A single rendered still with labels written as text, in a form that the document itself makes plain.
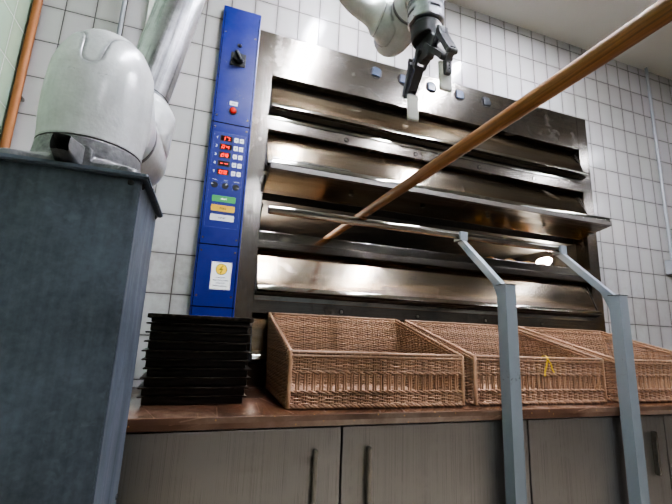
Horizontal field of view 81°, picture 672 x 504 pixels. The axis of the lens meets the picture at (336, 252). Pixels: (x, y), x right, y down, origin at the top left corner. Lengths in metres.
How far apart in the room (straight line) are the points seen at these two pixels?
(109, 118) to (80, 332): 0.33
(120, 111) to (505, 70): 2.20
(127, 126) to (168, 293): 0.92
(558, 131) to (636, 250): 0.83
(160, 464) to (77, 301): 0.53
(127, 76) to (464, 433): 1.18
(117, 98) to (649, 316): 2.74
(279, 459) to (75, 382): 0.59
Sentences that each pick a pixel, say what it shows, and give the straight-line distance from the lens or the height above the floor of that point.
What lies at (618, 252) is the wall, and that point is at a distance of 2.76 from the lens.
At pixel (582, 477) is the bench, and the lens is 1.61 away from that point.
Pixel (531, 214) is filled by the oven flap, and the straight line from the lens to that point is 2.14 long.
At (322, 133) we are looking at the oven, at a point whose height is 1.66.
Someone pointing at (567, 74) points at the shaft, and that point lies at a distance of 0.74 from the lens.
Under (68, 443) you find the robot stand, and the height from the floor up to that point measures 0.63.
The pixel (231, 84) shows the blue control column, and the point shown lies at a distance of 1.83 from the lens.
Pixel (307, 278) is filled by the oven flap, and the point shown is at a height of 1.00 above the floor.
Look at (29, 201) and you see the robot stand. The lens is 0.68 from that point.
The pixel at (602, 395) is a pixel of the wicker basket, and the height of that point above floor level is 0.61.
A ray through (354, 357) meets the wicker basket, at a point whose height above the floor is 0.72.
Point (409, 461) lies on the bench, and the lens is 1.21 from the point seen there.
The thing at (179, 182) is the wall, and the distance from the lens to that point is 1.66.
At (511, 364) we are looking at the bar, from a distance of 1.30.
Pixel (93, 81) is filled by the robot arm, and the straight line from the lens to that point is 0.76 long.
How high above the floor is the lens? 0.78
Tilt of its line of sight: 12 degrees up
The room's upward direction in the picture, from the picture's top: 2 degrees clockwise
